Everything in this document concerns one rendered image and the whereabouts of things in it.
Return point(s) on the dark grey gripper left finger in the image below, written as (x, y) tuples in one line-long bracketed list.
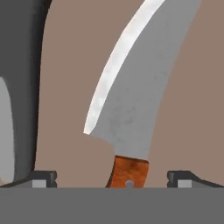
[(43, 178)]

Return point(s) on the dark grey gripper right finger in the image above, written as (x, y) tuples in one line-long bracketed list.
[(180, 178)]

